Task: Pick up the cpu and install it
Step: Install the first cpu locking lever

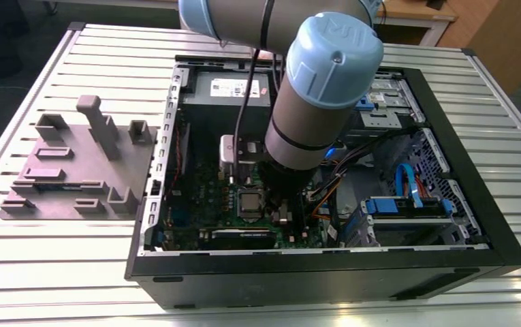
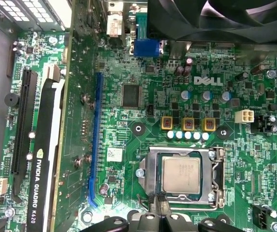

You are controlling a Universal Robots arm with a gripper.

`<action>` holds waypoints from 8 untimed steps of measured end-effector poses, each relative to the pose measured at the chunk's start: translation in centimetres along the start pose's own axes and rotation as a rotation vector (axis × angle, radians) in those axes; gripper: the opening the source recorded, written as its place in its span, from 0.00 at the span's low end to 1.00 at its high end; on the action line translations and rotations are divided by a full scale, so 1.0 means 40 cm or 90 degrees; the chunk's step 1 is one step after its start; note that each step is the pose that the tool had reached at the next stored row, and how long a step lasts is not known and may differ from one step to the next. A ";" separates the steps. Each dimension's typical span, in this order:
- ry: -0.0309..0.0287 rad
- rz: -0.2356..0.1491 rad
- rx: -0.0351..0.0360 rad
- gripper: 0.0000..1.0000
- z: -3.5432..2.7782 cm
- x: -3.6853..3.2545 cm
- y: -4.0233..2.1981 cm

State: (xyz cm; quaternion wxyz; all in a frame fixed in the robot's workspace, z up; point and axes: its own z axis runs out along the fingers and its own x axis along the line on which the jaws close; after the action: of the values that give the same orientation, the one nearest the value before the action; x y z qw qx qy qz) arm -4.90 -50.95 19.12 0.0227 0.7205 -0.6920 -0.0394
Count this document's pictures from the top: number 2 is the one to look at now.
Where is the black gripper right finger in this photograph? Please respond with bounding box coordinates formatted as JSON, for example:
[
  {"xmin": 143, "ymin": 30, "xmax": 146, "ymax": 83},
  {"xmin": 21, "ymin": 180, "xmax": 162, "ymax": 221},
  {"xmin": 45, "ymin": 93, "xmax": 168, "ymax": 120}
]
[{"xmin": 159, "ymin": 192, "xmax": 239, "ymax": 232}]

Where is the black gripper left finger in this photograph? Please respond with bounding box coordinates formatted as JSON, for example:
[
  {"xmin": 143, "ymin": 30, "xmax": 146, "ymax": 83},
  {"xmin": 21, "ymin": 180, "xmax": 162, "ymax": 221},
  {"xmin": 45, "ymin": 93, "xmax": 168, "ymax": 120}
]
[{"xmin": 79, "ymin": 192, "xmax": 161, "ymax": 232}]

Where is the thin metal locking lever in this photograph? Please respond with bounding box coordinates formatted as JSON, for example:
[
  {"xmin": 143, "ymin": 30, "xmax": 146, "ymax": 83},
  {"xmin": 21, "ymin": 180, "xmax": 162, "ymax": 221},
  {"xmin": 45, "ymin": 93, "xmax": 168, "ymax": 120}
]
[{"xmin": 137, "ymin": 194, "xmax": 220, "ymax": 211}]

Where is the silver square CPU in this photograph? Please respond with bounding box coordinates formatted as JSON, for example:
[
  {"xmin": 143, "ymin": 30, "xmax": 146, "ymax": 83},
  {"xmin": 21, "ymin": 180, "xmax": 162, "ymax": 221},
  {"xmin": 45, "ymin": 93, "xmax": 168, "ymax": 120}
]
[{"xmin": 161, "ymin": 156, "xmax": 202, "ymax": 195}]

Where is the CPU socket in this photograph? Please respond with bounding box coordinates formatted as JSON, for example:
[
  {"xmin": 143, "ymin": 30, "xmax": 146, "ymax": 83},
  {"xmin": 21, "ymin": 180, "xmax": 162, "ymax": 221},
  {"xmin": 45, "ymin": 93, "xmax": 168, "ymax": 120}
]
[{"xmin": 135, "ymin": 145, "xmax": 227, "ymax": 211}]

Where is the black fan header connector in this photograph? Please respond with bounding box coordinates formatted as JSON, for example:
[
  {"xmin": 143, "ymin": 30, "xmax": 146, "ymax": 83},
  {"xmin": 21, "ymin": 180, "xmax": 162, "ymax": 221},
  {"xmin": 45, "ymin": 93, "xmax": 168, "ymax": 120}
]
[{"xmin": 251, "ymin": 205, "xmax": 272, "ymax": 230}]

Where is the blue expansion slot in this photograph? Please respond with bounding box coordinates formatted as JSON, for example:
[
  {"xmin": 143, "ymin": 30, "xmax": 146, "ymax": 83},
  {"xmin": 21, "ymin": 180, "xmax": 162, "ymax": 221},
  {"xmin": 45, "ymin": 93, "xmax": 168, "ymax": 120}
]
[{"xmin": 87, "ymin": 72, "xmax": 104, "ymax": 208}]

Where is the green motherboard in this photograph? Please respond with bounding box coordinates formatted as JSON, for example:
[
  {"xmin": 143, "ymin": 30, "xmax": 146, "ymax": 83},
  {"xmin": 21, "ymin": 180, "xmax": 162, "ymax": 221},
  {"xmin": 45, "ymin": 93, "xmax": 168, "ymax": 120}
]
[{"xmin": 0, "ymin": 0, "xmax": 277, "ymax": 232}]

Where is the black graphics card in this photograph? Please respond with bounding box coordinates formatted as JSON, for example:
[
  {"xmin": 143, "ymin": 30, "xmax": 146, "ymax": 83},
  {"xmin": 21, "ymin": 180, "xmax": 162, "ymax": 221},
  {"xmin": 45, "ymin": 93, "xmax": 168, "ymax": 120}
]
[{"xmin": 26, "ymin": 64, "xmax": 68, "ymax": 232}]

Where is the white power connector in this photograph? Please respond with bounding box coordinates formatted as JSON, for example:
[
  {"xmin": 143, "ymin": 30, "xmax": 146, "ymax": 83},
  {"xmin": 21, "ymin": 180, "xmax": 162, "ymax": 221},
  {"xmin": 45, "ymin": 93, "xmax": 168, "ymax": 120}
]
[{"xmin": 234, "ymin": 109, "xmax": 254, "ymax": 124}]

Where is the black square chip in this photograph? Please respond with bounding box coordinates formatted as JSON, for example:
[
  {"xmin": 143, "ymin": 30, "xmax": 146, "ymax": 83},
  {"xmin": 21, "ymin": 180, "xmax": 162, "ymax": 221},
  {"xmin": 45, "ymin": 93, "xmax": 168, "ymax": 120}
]
[{"xmin": 120, "ymin": 83, "xmax": 143, "ymax": 109}]

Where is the black expansion slot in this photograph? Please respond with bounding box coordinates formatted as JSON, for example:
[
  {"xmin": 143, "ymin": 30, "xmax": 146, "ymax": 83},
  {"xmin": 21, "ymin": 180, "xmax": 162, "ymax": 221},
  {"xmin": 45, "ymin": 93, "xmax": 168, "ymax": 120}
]
[{"xmin": 10, "ymin": 68, "xmax": 39, "ymax": 204}]

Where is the blue VGA port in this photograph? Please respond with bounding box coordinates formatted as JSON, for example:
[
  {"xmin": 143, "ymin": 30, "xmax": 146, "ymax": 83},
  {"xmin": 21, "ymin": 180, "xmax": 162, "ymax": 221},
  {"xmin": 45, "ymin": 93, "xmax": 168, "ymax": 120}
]
[{"xmin": 132, "ymin": 39, "xmax": 164, "ymax": 58}]

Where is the black round buzzer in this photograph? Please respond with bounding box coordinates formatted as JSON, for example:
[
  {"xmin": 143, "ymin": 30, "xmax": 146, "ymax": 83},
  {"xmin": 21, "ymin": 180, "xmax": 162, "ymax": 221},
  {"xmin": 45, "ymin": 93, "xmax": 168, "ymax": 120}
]
[{"xmin": 4, "ymin": 93, "xmax": 20, "ymax": 107}]

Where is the teal serial port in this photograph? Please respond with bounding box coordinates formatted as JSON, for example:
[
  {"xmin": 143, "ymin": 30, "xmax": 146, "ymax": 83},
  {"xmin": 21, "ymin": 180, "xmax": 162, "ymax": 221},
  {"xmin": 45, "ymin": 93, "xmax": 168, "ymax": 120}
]
[{"xmin": 135, "ymin": 11, "xmax": 149, "ymax": 40}]

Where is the black case fan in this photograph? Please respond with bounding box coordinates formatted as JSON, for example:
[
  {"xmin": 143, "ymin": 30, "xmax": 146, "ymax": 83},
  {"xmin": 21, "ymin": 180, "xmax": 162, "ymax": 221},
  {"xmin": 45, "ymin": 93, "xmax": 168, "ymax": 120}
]
[{"xmin": 147, "ymin": 0, "xmax": 277, "ymax": 45}]

